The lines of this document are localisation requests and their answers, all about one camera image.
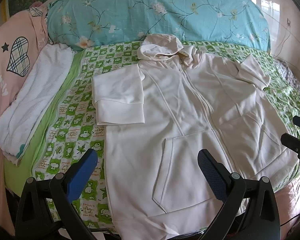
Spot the white wall socket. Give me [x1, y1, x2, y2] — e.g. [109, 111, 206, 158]
[287, 18, 291, 28]

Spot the black charger cable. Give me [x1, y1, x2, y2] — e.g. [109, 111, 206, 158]
[271, 25, 292, 61]

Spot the pink heart pattern pillow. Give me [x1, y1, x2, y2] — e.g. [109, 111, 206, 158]
[0, 6, 48, 235]

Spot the white folded towel blanket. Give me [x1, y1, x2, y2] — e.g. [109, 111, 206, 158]
[0, 43, 75, 166]

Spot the cream white zip hoodie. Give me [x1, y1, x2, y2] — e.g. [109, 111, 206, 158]
[92, 34, 298, 239]

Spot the teal floral quilt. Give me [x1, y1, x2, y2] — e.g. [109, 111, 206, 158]
[47, 0, 270, 51]

